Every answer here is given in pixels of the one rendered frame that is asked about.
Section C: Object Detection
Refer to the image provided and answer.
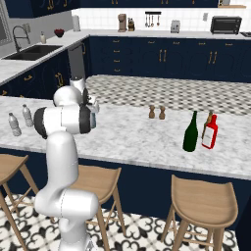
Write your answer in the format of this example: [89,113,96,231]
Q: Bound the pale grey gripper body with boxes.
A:
[86,96,101,115]

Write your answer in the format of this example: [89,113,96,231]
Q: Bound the grey dishwasher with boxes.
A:
[67,43,86,81]

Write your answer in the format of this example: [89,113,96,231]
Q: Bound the brown wooden shaker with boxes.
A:
[158,105,167,121]
[148,104,156,120]

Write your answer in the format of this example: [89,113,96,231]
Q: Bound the navy base cupboards under sink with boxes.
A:
[0,48,73,99]

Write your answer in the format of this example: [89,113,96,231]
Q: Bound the clear plastic water bottle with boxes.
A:
[8,112,23,137]
[22,104,34,128]

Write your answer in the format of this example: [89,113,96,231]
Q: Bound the wooden bar stool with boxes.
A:
[0,153,40,251]
[70,164,127,251]
[160,174,239,251]

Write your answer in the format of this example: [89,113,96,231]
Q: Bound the black kitchen sink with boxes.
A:
[2,44,64,62]

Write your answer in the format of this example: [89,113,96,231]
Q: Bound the white paper towel roll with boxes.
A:
[72,14,81,32]

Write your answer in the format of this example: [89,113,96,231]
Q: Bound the brown coffee machine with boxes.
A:
[117,13,127,33]

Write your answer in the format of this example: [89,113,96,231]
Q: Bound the wooden knife block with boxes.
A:
[126,17,136,32]

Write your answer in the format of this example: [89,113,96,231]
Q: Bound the navy island cupboards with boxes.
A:
[0,146,251,231]

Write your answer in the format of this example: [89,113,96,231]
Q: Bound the navy base cupboards long run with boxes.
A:
[85,35,251,83]

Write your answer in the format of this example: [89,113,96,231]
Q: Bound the dark green glass bottle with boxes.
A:
[182,110,199,153]

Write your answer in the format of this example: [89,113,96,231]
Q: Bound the dark spring tap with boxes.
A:
[12,25,31,53]

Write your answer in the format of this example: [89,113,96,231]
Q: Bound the silver toaster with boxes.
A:
[170,20,181,34]

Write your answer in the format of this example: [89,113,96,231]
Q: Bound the red bottle with white label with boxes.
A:
[201,114,219,150]

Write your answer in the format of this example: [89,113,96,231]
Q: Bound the grey framed window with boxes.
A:
[0,2,13,47]

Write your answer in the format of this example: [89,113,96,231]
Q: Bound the black toaster oven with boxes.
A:
[210,16,243,35]

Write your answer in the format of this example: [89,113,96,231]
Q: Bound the navy wall cupboards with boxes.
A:
[5,0,220,20]

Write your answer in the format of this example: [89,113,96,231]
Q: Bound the wooden wall shelf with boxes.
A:
[218,4,247,10]

